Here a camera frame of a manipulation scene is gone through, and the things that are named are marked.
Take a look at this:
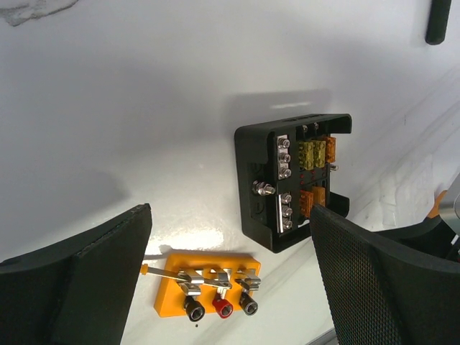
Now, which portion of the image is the yellow blade fuse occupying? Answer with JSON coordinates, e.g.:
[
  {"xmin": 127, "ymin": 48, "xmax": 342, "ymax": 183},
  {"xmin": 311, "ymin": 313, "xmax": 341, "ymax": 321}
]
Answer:
[
  {"xmin": 313, "ymin": 140, "xmax": 326, "ymax": 168},
  {"xmin": 298, "ymin": 142, "xmax": 314, "ymax": 170}
]

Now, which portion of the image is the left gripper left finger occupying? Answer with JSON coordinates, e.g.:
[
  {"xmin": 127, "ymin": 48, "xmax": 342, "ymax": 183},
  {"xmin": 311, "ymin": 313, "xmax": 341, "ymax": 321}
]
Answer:
[{"xmin": 1, "ymin": 203, "xmax": 152, "ymax": 344}]

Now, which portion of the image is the orange blade fuse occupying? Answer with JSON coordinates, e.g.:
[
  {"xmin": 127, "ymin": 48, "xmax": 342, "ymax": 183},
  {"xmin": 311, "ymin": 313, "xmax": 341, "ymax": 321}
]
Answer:
[
  {"xmin": 323, "ymin": 137, "xmax": 336, "ymax": 163},
  {"xmin": 299, "ymin": 190, "xmax": 314, "ymax": 219},
  {"xmin": 311, "ymin": 186, "xmax": 326, "ymax": 206}
]

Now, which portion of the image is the orange terminal block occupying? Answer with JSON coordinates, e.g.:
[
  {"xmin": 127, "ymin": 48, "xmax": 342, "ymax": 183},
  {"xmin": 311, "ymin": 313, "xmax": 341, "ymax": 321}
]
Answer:
[{"xmin": 140, "ymin": 253, "xmax": 262, "ymax": 323}]

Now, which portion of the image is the claw hammer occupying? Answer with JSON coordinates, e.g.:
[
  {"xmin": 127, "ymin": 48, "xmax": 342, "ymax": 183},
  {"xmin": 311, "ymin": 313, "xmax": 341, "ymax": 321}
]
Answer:
[{"xmin": 425, "ymin": 0, "xmax": 451, "ymax": 45}]

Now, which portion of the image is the black fuse box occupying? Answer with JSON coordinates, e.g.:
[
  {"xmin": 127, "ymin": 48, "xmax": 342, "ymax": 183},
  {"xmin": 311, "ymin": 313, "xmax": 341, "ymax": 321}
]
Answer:
[{"xmin": 234, "ymin": 114, "xmax": 352, "ymax": 253}]

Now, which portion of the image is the orange handled screwdriver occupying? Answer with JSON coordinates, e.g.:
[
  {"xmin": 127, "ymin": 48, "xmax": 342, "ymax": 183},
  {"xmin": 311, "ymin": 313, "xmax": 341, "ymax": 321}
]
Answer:
[{"xmin": 427, "ymin": 190, "xmax": 447, "ymax": 219}]

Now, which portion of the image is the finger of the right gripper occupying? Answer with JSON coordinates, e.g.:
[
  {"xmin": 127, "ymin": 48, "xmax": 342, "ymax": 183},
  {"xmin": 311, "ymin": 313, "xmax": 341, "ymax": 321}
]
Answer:
[{"xmin": 376, "ymin": 216, "xmax": 459, "ymax": 259}]

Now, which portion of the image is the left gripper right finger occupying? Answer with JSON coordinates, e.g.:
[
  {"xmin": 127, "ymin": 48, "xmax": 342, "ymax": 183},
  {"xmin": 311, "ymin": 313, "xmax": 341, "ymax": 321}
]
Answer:
[{"xmin": 310, "ymin": 206, "xmax": 459, "ymax": 344}]

